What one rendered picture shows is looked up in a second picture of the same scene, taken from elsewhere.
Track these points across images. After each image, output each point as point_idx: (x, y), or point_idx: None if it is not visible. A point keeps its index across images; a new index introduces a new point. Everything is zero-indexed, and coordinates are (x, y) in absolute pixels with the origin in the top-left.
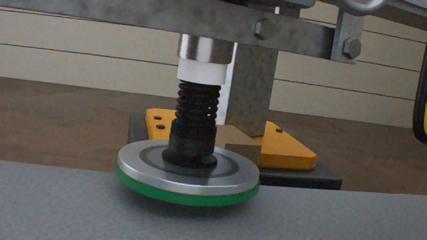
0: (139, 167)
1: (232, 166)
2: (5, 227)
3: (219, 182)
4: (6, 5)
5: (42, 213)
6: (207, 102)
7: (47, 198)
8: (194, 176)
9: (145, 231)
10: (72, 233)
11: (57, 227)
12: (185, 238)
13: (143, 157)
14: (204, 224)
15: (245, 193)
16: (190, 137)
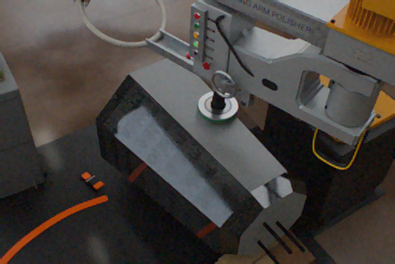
0: (201, 99)
1: (222, 113)
2: (171, 96)
3: (207, 113)
4: (170, 60)
5: (182, 97)
6: (215, 94)
7: (189, 94)
8: (206, 109)
9: (190, 113)
10: (179, 105)
11: (179, 102)
12: (194, 120)
13: (209, 97)
14: (204, 120)
15: (211, 120)
16: (212, 99)
